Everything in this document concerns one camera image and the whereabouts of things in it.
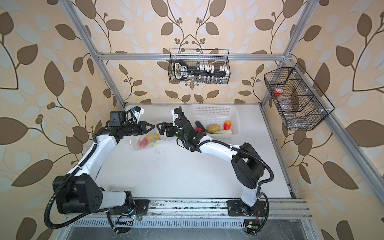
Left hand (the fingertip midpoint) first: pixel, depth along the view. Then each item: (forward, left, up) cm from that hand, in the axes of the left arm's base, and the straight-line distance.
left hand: (154, 125), depth 80 cm
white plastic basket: (+31, -32, -26) cm, 52 cm away
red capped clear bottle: (+15, -70, +8) cm, 72 cm away
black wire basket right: (+6, -75, +11) cm, 76 cm away
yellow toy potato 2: (+12, -33, -17) cm, 39 cm away
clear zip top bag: (+2, +18, -19) cm, 26 cm away
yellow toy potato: (+3, +7, -18) cm, 20 cm away
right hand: (0, -5, 0) cm, 5 cm away
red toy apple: (0, +11, -19) cm, 22 cm away
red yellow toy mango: (+15, -44, -18) cm, 50 cm away
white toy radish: (+9, -41, -18) cm, 46 cm away
